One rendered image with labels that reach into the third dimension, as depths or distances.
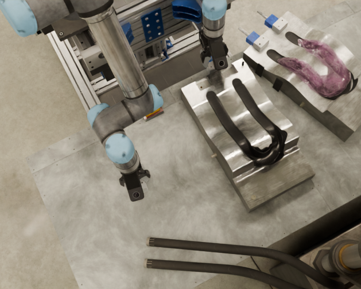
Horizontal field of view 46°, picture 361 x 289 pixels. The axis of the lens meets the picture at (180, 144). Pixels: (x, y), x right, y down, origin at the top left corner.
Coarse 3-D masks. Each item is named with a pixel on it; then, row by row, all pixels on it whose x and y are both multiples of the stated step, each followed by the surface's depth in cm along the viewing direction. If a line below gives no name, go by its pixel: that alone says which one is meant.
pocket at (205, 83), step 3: (207, 78) 159; (198, 81) 159; (201, 81) 159; (204, 81) 160; (207, 81) 160; (210, 81) 157; (198, 84) 160; (201, 84) 160; (204, 84) 160; (207, 84) 160; (210, 84) 159; (198, 87) 159; (204, 87) 159; (207, 87) 159; (201, 90) 159
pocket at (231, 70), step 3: (231, 63) 159; (231, 66) 160; (234, 66) 159; (222, 69) 160; (225, 69) 160; (228, 69) 161; (231, 69) 161; (234, 69) 161; (222, 72) 161; (225, 72) 161; (228, 72) 161; (231, 72) 161; (234, 72) 161; (237, 72) 159; (225, 75) 160; (228, 75) 160; (231, 75) 160
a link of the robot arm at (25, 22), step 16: (0, 0) 95; (16, 0) 94; (32, 0) 95; (48, 0) 96; (64, 0) 97; (16, 16) 95; (32, 16) 96; (48, 16) 98; (64, 16) 102; (16, 32) 103; (32, 32) 100
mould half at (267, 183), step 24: (216, 72) 158; (240, 72) 158; (192, 96) 155; (264, 96) 155; (216, 120) 152; (240, 120) 151; (288, 120) 146; (216, 144) 147; (264, 144) 143; (288, 144) 145; (240, 168) 142; (264, 168) 148; (288, 168) 148; (240, 192) 146; (264, 192) 145
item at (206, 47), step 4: (200, 32) 153; (200, 36) 153; (204, 36) 146; (220, 36) 145; (200, 40) 157; (204, 40) 152; (212, 40) 146; (204, 44) 151; (224, 44) 152; (204, 48) 152; (208, 48) 151; (224, 48) 154; (208, 52) 153
